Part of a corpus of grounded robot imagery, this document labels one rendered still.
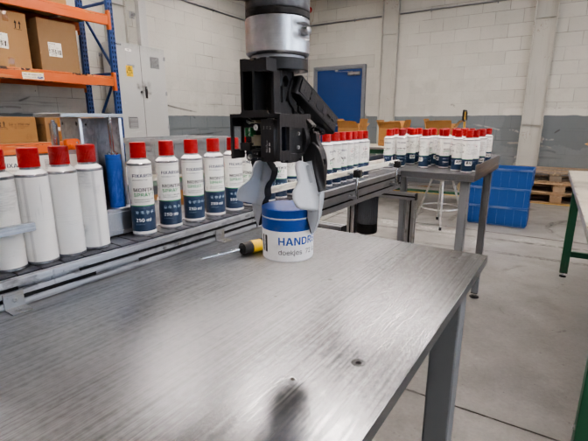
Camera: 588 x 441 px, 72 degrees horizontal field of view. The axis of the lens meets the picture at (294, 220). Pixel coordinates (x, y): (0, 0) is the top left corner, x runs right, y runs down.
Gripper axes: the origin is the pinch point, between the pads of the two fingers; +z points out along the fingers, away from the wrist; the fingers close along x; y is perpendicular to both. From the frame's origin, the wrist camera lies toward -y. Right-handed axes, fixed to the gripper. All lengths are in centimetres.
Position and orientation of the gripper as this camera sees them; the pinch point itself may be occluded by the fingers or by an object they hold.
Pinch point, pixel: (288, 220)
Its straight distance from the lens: 55.1
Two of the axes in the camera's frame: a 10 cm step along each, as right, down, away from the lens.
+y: -5.2, 2.0, -8.3
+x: 8.5, 1.2, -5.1
